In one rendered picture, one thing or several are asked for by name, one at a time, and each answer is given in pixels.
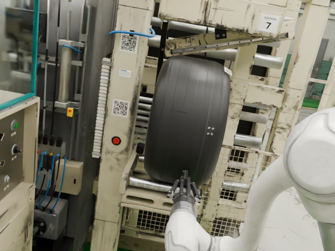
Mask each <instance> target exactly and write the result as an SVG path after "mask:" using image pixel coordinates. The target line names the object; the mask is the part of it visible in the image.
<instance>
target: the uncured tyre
mask: <svg viewBox="0 0 335 251"><path fill-rule="evenodd" d="M229 100H230V75H229V74H228V73H226V72H225V71H224V67H223V65H222V64H220V63H218V62H216V61H210V60H204V59H199V58H193V57H188V56H182V55H176V56H172V57H171V58H169V59H167V60H166V61H164V62H163V64H162V67H161V70H160V73H159V75H158V79H157V82H156V86H155V91H154V95H153V100H152V105H151V110H150V116H149V121H148V127H147V134H146V141H145V151H144V169H145V171H146V172H147V173H148V175H149V176H150V177H151V178H153V179H155V180H157V181H162V182H167V183H173V184H174V183H175V181H176V180H177V179H178V180H180V178H181V176H183V174H184V173H181V170H182V169H185V170H189V173H188V177H190V181H191V182H194V183H195V184H196V187H199V186H201V185H202V184H204V183H206V182H207V181H209V180H210V179H211V177H212V175H213V173H214V171H215V168H216V165H217V162H218V158H219V155H220V151H221V147H222V143H223V139H224V134H225V129H226V124H227V117H228V110H229ZM169 109H170V110H175V111H181V112H186V113H187V114H186V113H180V112H175V111H169ZM208 125H209V126H215V131H214V136H213V137H212V136H206V131H207V126H208Z"/></svg>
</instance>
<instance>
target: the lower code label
mask: <svg viewBox="0 0 335 251"><path fill-rule="evenodd" d="M129 104H130V102H128V101H122V100H117V99H113V105H112V115H116V116H121V117H128V111H129Z"/></svg>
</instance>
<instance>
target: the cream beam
mask: <svg viewBox="0 0 335 251"><path fill-rule="evenodd" d="M286 10H287V8H285V7H279V6H273V5H268V4H262V3H256V2H251V1H245V0H160V7H159V13H158V17H159V18H164V19H170V20H172V21H177V22H183V23H188V24H194V25H200V26H205V27H211V28H219V29H225V30H227V31H232V32H238V33H244V34H249V35H255V36H261V37H266V38H277V39H279V37H280V33H281V29H282V25H283V21H284V18H285V14H286ZM262 13H265V14H271V15H276V16H280V20H279V24H278V28H277V32H276V33H271V32H265V31H260V30H258V27H259V23H260V19H261V15H262Z"/></svg>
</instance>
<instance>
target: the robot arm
mask: <svg viewBox="0 0 335 251"><path fill-rule="evenodd" d="M178 185H179V192H178V193H176V194H175V195H174V192H175V190H176V189H177V187H178ZM183 186H186V192H184V191H183ZM292 187H295V189H296V191H297V193H298V195H299V197H300V199H301V201H302V203H303V205H304V208H305V210H306V211H307V212H308V213H309V214H310V215H311V216H312V218H314V219H315V220H317V223H318V227H319V231H320V236H321V240H322V244H323V249H324V251H335V107H334V108H328V109H324V110H321V111H318V112H316V113H314V114H312V115H310V116H308V117H307V118H305V119H304V120H302V121H301V122H300V123H299V124H297V125H296V126H295V127H294V129H293V130H292V131H291V133H290V134H289V136H288V138H287V140H286V143H285V146H284V151H283V154H282V155H281V156H280V157H278V158H277V159H276V160H275V161H274V162H273V163H272V164H271V165H270V166H269V167H267V168H266V169H265V170H264V171H263V173H262V174H261V175H260V176H259V177H258V179H257V180H256V182H255V184H254V186H253V188H252V190H251V193H250V197H249V201H248V206H247V211H246V216H245V222H244V227H243V231H242V234H241V235H240V236H239V237H238V238H236V239H234V238H232V237H230V236H224V237H217V236H215V237H212V236H211V235H209V234H208V233H207V232H206V231H205V230H204V229H203V228H202V227H201V225H200V224H199V223H198V222H197V219H196V208H195V206H194V205H195V203H196V202H198V203H201V199H202V197H201V196H200V195H199V192H198V190H197V187H196V184H195V183H194V182H191V181H190V177H188V170H184V174H183V176H181V178H180V180H178V179H177V180H176V181H175V183H174V185H173V186H172V188H171V189H170V190H168V192H167V198H170V197H171V198H172V200H173V205H172V207H171V212H170V216H169V221H168V223H167V226H166V232H165V249H166V251H254V250H255V249H256V247H257V246H258V244H259V242H260V240H261V237H262V234H263V232H264V229H265V226H266V223H267V220H268V217H269V214H270V211H271V208H272V205H273V203H274V201H275V199H276V198H277V196H278V195H279V194H280V193H282V192H283V191H285V190H287V189H289V188H292ZM190 188H191V190H192V192H193V195H194V197H193V196H192V195H191V194H190Z"/></svg>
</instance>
